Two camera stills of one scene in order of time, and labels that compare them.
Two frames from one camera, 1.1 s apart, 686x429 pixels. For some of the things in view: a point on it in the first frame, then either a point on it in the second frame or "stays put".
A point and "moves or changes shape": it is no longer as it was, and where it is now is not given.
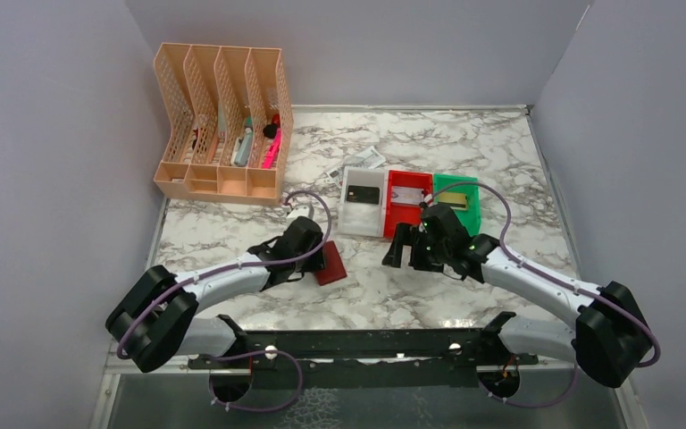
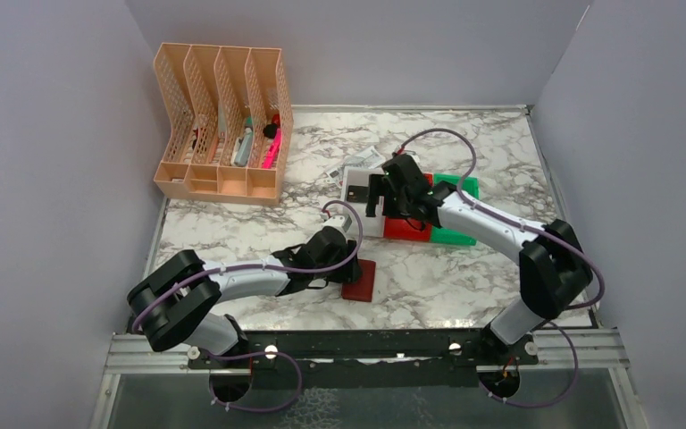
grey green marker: [242, 146] stays put
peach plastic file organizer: [230, 113] stays put
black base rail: [369, 358] stays put
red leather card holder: [335, 268] moves or changes shape
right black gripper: [405, 235] to [380, 186]
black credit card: [363, 194] stays put
